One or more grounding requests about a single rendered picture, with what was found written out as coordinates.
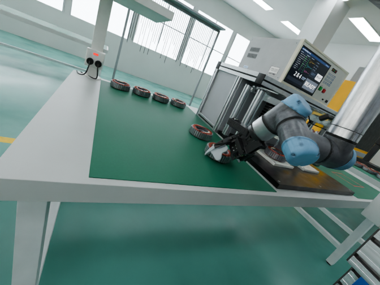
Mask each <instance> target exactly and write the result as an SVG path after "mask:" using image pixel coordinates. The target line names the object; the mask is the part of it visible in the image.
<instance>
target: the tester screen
mask: <svg viewBox="0 0 380 285"><path fill-rule="evenodd" d="M329 67H330V66H329V65H327V64H326V63H325V62H323V61H322V60H320V59H319V58H318V57H316V56H315V55H314V54H312V53H311V52H310V51H308V50H307V49H306V48H304V47H303V48H302V50H301V52H300V53H299V55H298V56H297V58H296V60H295V62H294V64H293V66H292V67H291V69H290V71H289V73H288V75H290V76H292V77H293V78H295V79H296V80H298V81H300V82H302V85H301V86H300V85H299V84H296V83H294V82H293V81H291V80H289V79H288V78H287V76H288V75H287V76H286V78H285V80H287V81H289V82H290V83H292V84H294V85H296V86H297V87H299V88H301V89H303V90H305V91H307V90H306V89H304V88H302V86H303V84H304V83H305V81H306V79H307V78H308V79H310V80H311V81H313V82H315V83H316V84H319V83H320V82H318V81H317V80H315V79H313V78H312V77H310V76H309V74H310V73H311V71H312V70H313V71H315V72H316V73H318V74H320V75H321V76H323V77H324V75H325V73H326V72H327V70H328V69H329ZM295 71H297V72H299V73H301V74H302V77H301V79H298V78H296V77H294V76H293V74H294V73H295ZM307 92H308V93H310V94H313V93H311V92H309V91H307Z"/></svg>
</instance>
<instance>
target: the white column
mask: <svg viewBox="0 0 380 285"><path fill-rule="evenodd" d="M349 9H350V7H349V6H348V5H347V4H346V3H345V2H344V1H343V0H317V1H316V3H315V5H314V6H313V8H312V10H311V12H310V14H309V16H308V18H307V20H306V21H305V23H304V25H303V27H302V29H301V31H300V33H299V34H298V36H297V38H296V39H297V40H301V39H302V38H303V39H306V40H308V41H309V42H310V43H311V44H313V45H314V46H315V47H316V48H318V49H319V50H320V51H321V52H324V51H325V49H326V47H327V45H328V44H329V42H330V41H331V39H332V37H333V35H334V34H335V32H336V30H337V29H338V27H339V26H340V24H341V22H342V21H343V19H344V17H345V16H346V14H347V12H348V11H349Z"/></svg>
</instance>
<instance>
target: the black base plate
mask: <svg viewBox="0 0 380 285"><path fill-rule="evenodd" d="M218 134H219V135H220V136H221V137H222V138H223V139H225V138H228V137H231V136H232V135H234V134H232V133H230V134H229V136H227V135H224V134H223V133H222V131H220V130H219V132H218ZM255 153H256V156H255V157H253V158H251V159H249V160H248V162H249V163H250V164H251V165H252V166H253V167H254V168H255V169H256V170H257V171H258V172H259V173H260V174H261V175H262V176H263V177H264V178H266V179H267V180H268V181H269V182H270V183H271V184H272V185H273V186H274V187H275V188H276V189H287V190H294V191H306V192H318V193H330V194H337V195H349V196H353V194H354V192H353V191H352V190H350V189H349V188H347V187H346V186H344V185H343V184H341V183H340V182H338V181H337V180H335V179H334V178H332V177H330V176H329V175H327V174H326V173H324V172H323V171H321V170H320V169H318V168H317V167H315V166H314V165H312V164H310V166H312V167H313V168H314V169H316V170H317V171H319V174H316V173H313V172H307V171H303V170H301V169H300V168H298V167H297V166H293V167H294V168H293V169H289V168H285V167H279V166H274V165H272V164H271V163H270V162H269V161H268V160H266V159H265V158H264V157H263V156H262V155H260V154H259V153H257V152H255Z"/></svg>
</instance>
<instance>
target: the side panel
mask: <svg viewBox="0 0 380 285"><path fill-rule="evenodd" d="M240 80H241V77H238V76H235V75H233V74H229V73H227V72H224V71H221V70H219V69H217V68H216V69H215V70H214V73H213V75H212V77H211V80H210V82H209V85H208V87H207V89H206V92H205V94H204V96H203V99H202V101H201V103H200V106H199V108H198V111H197V113H196V115H197V116H198V117H199V118H200V119H201V120H203V121H204V122H205V123H206V124H207V125H208V126H209V127H210V128H211V129H212V130H213V131H214V132H216V133H218V132H219V130H218V129H217V128H218V126H219V124H220V122H221V120H222V118H223V116H224V114H225V112H226V110H227V108H228V106H229V103H230V101H231V99H232V97H233V95H234V93H235V91H236V88H237V87H238V85H239V83H240Z"/></svg>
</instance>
